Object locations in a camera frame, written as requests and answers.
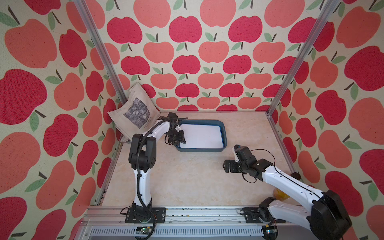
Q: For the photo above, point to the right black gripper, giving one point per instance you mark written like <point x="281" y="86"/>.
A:
<point x="231" y="168"/>

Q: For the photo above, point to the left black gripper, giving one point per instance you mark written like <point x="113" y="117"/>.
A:
<point x="181" y="139"/>

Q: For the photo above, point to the blue-framed whiteboard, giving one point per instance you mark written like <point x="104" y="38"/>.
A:
<point x="202" y="137"/>

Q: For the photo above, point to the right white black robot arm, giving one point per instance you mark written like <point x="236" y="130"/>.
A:
<point x="323" y="213"/>

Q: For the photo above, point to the teal plastic storage box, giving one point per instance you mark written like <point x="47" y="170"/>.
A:
<point x="205" y="122"/>

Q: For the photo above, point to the beige printed canvas bag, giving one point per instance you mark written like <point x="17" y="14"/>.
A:
<point x="136" y="116"/>

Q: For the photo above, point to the amber bottle black cap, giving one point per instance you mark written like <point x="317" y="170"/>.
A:
<point x="296" y="176"/>

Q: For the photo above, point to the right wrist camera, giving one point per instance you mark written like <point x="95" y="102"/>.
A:
<point x="243" y="153"/>

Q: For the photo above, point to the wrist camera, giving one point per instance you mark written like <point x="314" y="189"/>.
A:
<point x="173" y="117"/>
<point x="243" y="153"/>

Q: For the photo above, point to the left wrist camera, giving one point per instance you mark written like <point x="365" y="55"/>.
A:
<point x="173" y="117"/>

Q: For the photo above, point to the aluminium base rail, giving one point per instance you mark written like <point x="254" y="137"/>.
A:
<point x="187" y="223"/>

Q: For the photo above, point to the left aluminium frame post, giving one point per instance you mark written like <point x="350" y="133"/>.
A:
<point x="90" y="24"/>

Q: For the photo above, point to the aluminium frame post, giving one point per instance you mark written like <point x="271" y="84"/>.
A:
<point x="90" y="24"/>
<point x="319" y="25"/>

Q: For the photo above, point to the right aluminium frame post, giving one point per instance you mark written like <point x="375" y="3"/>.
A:
<point x="319" y="25"/>

